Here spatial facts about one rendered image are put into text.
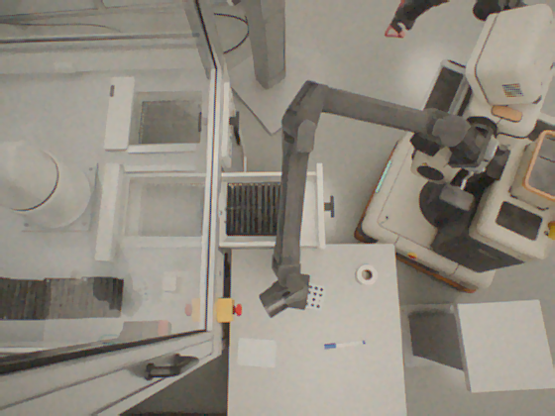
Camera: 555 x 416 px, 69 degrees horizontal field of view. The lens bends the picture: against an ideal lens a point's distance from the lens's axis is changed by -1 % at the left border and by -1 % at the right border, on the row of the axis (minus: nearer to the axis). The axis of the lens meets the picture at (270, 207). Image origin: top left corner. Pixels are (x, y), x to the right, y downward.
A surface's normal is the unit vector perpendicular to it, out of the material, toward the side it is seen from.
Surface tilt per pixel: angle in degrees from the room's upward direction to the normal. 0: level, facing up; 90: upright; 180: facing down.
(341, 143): 0
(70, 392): 90
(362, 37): 0
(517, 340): 0
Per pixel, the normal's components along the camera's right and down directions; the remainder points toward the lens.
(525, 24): -0.63, -0.48
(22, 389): 1.00, -0.01
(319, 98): 0.29, 0.38
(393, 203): -0.04, -0.25
